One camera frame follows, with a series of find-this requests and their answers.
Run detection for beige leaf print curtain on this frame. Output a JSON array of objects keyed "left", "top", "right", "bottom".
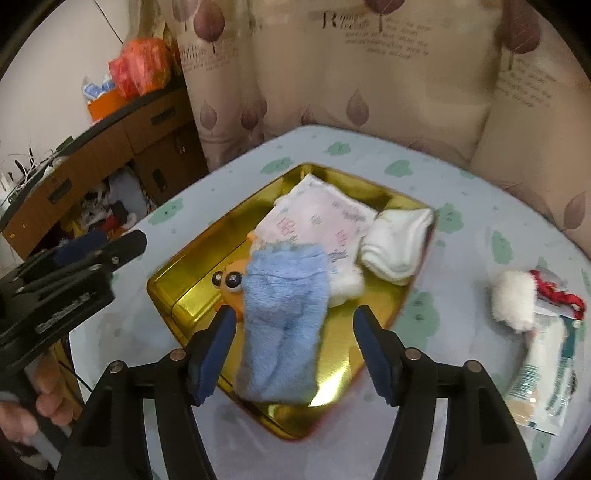
[{"left": 164, "top": 0, "right": 591, "bottom": 259}]

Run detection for blue fluffy sock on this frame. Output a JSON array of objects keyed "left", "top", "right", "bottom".
[{"left": 235, "top": 242, "right": 331, "bottom": 404}]

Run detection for black cable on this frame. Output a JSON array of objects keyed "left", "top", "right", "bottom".
[{"left": 58, "top": 360, "right": 93, "bottom": 393}]

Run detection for brown wooden desk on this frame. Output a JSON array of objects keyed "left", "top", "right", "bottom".
[{"left": 0, "top": 83, "right": 208, "bottom": 273}]

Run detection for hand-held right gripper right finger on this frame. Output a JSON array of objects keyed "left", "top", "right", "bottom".
[{"left": 353, "top": 305, "right": 539, "bottom": 480}]

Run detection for white toy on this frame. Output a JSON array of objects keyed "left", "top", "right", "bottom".
[{"left": 328, "top": 265, "right": 365, "bottom": 308}]

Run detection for clutter pile under desk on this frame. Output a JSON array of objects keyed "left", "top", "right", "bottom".
[{"left": 69, "top": 166, "right": 153, "bottom": 241}]

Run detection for blue white bottles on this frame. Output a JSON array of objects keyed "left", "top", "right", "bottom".
[{"left": 82, "top": 76, "right": 116, "bottom": 100}]

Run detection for red plastic bag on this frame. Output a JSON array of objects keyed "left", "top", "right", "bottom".
[{"left": 108, "top": 38, "right": 172, "bottom": 99}]

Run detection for pink printed soft packet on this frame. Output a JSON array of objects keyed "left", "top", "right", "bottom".
[{"left": 253, "top": 174, "right": 377, "bottom": 273}]

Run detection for orange box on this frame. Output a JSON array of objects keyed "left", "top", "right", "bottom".
[{"left": 88, "top": 90, "right": 127, "bottom": 121}]

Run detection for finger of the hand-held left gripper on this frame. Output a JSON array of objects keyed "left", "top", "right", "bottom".
[
  {"left": 23, "top": 230, "right": 147, "bottom": 289},
  {"left": 18, "top": 231, "right": 109, "bottom": 278}
]

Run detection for white green plastic packet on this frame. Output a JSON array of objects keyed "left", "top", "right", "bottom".
[{"left": 503, "top": 314, "right": 578, "bottom": 435}]

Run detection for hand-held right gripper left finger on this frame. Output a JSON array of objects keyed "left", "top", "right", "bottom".
[{"left": 55, "top": 305, "right": 237, "bottom": 480}]

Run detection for person's left hand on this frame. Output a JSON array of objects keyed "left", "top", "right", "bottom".
[{"left": 0, "top": 357, "right": 75, "bottom": 448}]

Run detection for red tin box gold inside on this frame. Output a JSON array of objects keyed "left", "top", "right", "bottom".
[{"left": 147, "top": 162, "right": 437, "bottom": 441}]

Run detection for red grey drawstring pouch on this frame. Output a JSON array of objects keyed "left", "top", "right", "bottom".
[{"left": 529, "top": 269, "right": 586, "bottom": 321}]

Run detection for orange big-eyed rubber toy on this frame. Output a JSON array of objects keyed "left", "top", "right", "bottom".
[{"left": 211, "top": 231, "right": 259, "bottom": 321}]

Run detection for tangle of thin cables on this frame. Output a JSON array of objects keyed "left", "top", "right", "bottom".
[{"left": 0, "top": 138, "right": 70, "bottom": 204}]

